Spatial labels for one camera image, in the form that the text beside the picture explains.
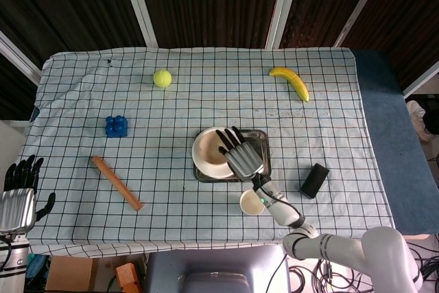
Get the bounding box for brown wooden stick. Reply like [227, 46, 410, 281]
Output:
[91, 155, 143, 212]

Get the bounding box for orange box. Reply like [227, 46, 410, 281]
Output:
[115, 262, 143, 293]

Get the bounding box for green blue bag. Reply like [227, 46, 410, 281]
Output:
[25, 253, 52, 282]

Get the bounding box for yellow tennis ball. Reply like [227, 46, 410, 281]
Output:
[153, 69, 173, 89]

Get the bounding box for white round plate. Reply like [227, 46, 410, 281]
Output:
[191, 126, 241, 179]

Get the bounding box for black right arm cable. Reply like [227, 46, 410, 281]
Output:
[256, 183, 305, 222]

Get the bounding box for black rectangular block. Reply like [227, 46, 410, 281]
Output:
[300, 163, 331, 200]

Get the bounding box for white partition post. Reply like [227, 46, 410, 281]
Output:
[403, 69, 439, 99]
[0, 30, 42, 85]
[118, 0, 159, 48]
[265, 0, 303, 50]
[334, 0, 391, 47]

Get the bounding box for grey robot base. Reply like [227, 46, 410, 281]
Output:
[145, 244, 292, 293]

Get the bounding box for brown cardboard box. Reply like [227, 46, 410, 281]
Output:
[45, 255, 100, 292]

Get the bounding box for metal rectangular tray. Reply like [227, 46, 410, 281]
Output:
[193, 129, 272, 183]

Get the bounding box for white shoe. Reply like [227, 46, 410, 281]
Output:
[407, 99, 433, 143]

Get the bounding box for light blue checked tablecloth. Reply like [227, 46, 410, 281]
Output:
[0, 45, 399, 256]

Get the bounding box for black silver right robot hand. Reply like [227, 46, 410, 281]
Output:
[215, 126, 265, 183]

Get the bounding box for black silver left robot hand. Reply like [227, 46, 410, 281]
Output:
[0, 154, 56, 235]

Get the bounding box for black floor cables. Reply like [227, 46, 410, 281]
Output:
[287, 234, 439, 293]

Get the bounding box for yellow banana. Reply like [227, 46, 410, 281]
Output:
[268, 67, 310, 103]

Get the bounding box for blue building block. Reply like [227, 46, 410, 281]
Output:
[104, 115, 130, 138]

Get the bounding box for white paper cup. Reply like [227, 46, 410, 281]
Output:
[239, 189, 267, 216]

